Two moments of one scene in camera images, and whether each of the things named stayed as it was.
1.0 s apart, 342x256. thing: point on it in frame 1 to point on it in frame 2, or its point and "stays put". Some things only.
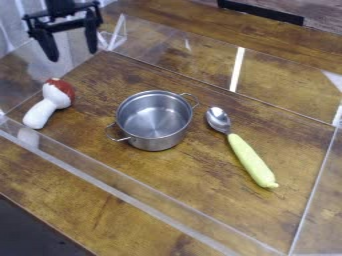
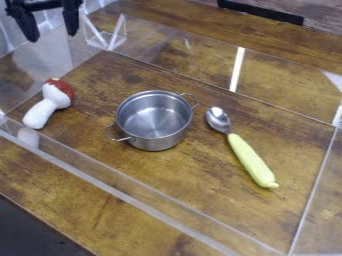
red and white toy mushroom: [59, 97] stays put
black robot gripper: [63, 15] to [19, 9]
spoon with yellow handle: [219, 120] stays put
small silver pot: [153, 119] stays put
